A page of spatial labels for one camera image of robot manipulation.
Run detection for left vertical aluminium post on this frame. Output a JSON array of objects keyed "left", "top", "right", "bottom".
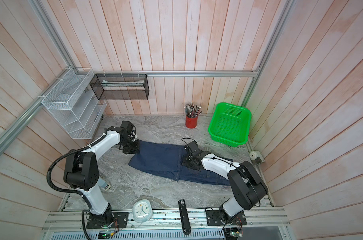
[{"left": 28, "top": 0, "right": 75, "bottom": 67}]

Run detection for green plastic basket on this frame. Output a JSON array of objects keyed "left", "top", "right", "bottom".
[{"left": 208, "top": 103, "right": 252, "bottom": 148}]

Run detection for right vertical aluminium post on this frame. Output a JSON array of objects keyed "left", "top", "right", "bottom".
[{"left": 242, "top": 1, "right": 297, "bottom": 107}]

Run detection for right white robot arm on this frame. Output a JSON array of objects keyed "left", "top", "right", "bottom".
[{"left": 182, "top": 142, "right": 268, "bottom": 225}]

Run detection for blue denim trousers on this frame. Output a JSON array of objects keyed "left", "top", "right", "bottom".
[{"left": 128, "top": 140, "right": 230, "bottom": 186}]

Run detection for white wire mesh shelf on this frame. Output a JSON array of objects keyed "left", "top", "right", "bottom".
[{"left": 41, "top": 68, "right": 107, "bottom": 140}]

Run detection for black remote control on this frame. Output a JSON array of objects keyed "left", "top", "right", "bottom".
[{"left": 178, "top": 200, "right": 192, "bottom": 235}]

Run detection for vertical aluminium post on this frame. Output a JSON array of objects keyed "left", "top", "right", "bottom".
[
  {"left": 242, "top": 1, "right": 297, "bottom": 107},
  {"left": 28, "top": 0, "right": 75, "bottom": 67}
]

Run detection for red metal pencil cup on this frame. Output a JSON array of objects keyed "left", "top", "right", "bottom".
[{"left": 185, "top": 116, "right": 198, "bottom": 129}]

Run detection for horizontal aluminium frame rail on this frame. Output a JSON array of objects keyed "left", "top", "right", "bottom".
[{"left": 75, "top": 68, "right": 259, "bottom": 78}]

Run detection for white round alarm clock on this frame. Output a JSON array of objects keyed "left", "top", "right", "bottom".
[{"left": 132, "top": 199, "right": 153, "bottom": 224}]

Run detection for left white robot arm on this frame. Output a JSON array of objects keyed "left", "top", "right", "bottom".
[{"left": 46, "top": 121, "right": 139, "bottom": 239}]

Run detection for left aluminium frame rail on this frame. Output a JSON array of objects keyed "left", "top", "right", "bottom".
[{"left": 0, "top": 67, "right": 70, "bottom": 156}]

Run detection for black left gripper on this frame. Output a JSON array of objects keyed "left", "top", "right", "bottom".
[{"left": 119, "top": 137, "right": 141, "bottom": 154}]

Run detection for white tape roll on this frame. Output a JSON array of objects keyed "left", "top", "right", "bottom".
[{"left": 249, "top": 151, "right": 265, "bottom": 165}]

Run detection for black mesh wall basket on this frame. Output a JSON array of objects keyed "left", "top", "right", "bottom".
[{"left": 90, "top": 74, "right": 149, "bottom": 101}]

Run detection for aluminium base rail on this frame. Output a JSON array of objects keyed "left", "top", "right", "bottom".
[{"left": 40, "top": 207, "right": 295, "bottom": 240}]

